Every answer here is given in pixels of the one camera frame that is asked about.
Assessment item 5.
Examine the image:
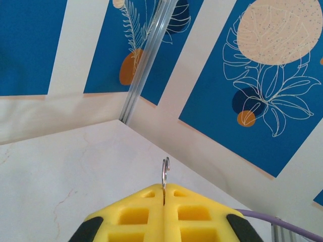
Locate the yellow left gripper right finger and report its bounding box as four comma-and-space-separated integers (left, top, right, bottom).
164, 183, 264, 242

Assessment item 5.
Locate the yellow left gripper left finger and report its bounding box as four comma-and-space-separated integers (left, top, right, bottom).
67, 183, 165, 242

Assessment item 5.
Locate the aluminium frame post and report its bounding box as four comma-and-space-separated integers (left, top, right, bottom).
118, 0, 179, 126

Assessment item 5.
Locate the silver bracelet chain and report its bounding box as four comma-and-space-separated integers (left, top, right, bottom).
161, 156, 171, 205

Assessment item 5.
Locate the aluminium side rail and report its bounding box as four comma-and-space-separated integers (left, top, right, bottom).
270, 218, 307, 242

